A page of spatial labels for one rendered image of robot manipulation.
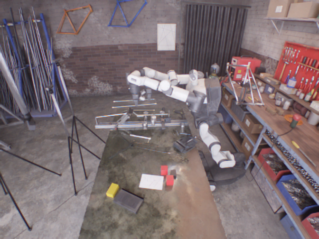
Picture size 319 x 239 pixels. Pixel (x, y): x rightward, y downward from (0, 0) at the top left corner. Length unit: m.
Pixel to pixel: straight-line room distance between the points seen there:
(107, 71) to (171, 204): 3.68
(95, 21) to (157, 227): 3.93
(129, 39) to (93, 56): 0.99
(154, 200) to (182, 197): 0.18
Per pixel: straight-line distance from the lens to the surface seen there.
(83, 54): 4.30
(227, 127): 3.05
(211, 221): 1.00
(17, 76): 4.85
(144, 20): 3.93
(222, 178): 2.11
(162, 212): 0.98
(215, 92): 1.35
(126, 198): 1.01
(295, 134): 2.10
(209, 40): 3.78
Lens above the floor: 1.78
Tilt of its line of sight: 34 degrees down
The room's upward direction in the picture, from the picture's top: straight up
